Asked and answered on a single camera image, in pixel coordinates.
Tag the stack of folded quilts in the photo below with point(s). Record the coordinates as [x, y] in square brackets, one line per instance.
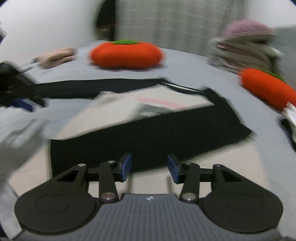
[242, 55]

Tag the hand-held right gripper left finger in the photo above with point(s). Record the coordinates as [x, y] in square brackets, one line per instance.
[126, 165]

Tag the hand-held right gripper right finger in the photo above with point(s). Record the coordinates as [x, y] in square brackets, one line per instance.
[173, 166]

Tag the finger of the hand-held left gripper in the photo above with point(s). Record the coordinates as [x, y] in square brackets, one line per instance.
[22, 104]
[38, 100]

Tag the black hanging garment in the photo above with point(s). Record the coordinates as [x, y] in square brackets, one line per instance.
[105, 20]

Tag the folded pink cloth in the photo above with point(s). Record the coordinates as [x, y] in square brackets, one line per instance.
[55, 56]

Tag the grey quilted headboard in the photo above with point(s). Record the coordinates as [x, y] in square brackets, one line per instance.
[286, 51]

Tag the grey star-print curtain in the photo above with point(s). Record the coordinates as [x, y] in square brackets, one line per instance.
[173, 23]

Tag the cream shirt with black sleeves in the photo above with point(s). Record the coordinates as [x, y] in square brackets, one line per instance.
[115, 139]

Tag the folded white clothes stack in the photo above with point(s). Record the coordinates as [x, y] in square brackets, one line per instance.
[285, 128]

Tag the purple pillow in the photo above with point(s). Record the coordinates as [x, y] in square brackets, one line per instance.
[245, 29]

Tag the orange pumpkin cushion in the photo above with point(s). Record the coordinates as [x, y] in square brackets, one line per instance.
[266, 85]
[124, 55]

